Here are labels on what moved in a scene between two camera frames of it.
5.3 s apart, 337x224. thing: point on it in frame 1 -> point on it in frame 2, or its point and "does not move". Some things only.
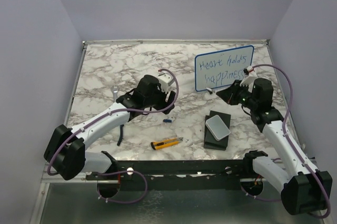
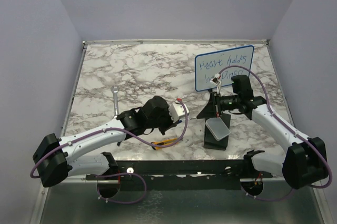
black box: (209, 141) does not move
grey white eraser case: (217, 128) does not move
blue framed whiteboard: (221, 68) does not move
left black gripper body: (158, 100) -> (164, 123)
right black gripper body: (240, 94) -> (220, 103)
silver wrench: (115, 91) does not move
